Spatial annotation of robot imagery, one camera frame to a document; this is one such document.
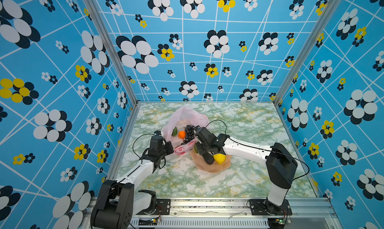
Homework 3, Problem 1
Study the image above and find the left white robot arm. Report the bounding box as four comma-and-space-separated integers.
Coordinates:
90, 131, 174, 229

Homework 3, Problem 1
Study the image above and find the aluminium front rail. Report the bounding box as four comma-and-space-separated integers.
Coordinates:
126, 198, 342, 229

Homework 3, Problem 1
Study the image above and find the pink wavy plate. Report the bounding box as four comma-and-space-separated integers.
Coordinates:
191, 149, 232, 174

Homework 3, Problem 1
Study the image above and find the green kiwi fruit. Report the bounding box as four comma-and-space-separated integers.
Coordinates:
194, 144, 200, 155

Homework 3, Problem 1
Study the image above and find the corner aluminium post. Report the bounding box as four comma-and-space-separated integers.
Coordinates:
83, 0, 138, 107
274, 0, 341, 107

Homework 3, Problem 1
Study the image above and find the left corner aluminium post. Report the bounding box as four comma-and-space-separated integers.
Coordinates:
83, 0, 138, 107

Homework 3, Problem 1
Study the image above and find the orange tangerine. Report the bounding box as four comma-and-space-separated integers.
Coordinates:
178, 131, 186, 139

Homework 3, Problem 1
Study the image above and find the black grape bunch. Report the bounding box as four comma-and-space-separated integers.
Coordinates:
183, 125, 195, 145

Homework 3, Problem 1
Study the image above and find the pink plastic bag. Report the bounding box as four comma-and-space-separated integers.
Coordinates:
161, 107, 210, 156

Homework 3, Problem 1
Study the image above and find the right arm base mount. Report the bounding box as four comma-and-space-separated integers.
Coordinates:
247, 199, 293, 217

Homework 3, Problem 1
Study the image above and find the right corner aluminium post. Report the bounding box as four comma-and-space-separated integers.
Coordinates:
274, 0, 341, 107

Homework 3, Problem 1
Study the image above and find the light green lime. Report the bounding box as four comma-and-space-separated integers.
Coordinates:
172, 127, 178, 137

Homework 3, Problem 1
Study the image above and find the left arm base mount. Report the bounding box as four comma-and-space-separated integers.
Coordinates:
135, 199, 171, 216

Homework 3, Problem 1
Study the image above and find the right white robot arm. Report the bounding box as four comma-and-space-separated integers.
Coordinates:
195, 127, 298, 215

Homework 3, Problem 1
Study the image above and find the yellow lemon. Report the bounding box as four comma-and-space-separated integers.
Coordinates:
214, 154, 226, 165

